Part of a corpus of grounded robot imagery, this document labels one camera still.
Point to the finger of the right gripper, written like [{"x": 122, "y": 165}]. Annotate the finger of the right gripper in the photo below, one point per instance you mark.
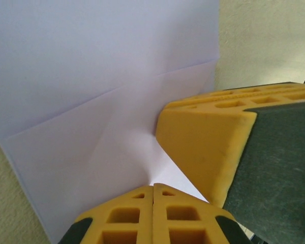
[
  {"x": 269, "y": 89},
  {"x": 206, "y": 147}
]

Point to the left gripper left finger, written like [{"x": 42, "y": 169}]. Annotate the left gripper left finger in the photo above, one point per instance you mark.
[{"x": 122, "y": 223}]

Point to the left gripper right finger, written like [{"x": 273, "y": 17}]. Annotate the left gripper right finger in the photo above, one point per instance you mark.
[{"x": 188, "y": 223}]

